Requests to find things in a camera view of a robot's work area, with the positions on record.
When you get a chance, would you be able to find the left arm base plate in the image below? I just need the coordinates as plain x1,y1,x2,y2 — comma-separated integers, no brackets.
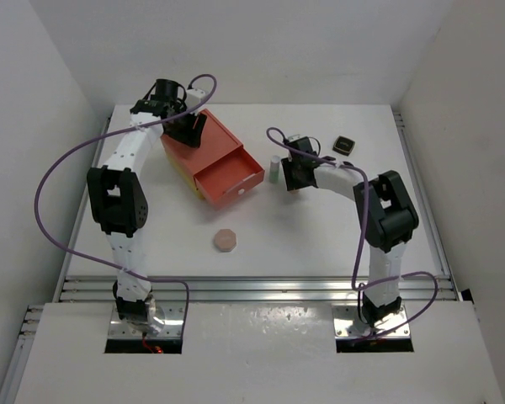
107,302,185,340

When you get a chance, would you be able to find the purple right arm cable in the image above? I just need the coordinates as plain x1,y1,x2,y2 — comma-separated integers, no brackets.
265,127,440,340

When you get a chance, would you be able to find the front aluminium rail frame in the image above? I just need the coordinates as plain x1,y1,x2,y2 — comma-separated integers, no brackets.
53,275,459,302

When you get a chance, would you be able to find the black square compact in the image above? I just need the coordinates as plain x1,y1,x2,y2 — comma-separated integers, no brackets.
332,136,356,157

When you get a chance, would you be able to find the aluminium table edge rail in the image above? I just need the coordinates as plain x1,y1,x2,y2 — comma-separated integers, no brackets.
392,111,451,277

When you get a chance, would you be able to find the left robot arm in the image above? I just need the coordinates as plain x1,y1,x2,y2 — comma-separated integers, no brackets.
87,79,208,335

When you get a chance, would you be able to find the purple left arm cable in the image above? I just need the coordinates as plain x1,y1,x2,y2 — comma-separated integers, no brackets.
34,74,219,338

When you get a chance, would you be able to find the coral and yellow drawer cabinet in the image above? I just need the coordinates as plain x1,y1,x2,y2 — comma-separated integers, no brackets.
161,109,242,205

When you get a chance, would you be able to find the pink octagonal compact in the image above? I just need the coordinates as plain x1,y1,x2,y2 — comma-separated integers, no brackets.
213,229,237,253

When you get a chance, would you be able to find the coral red drawer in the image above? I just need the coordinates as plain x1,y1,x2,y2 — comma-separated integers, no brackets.
194,146,265,210

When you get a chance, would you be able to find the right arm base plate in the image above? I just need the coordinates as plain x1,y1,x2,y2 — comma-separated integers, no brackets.
332,303,412,340

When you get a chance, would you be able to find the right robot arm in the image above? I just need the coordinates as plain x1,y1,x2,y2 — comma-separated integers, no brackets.
282,136,419,327

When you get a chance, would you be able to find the green bottle white cap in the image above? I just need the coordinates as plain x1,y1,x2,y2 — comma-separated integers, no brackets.
268,156,280,183

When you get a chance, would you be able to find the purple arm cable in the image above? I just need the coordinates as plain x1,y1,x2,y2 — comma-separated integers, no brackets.
34,74,219,338
265,127,440,340

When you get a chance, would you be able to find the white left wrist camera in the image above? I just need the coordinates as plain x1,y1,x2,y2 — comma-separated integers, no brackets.
185,88,208,109

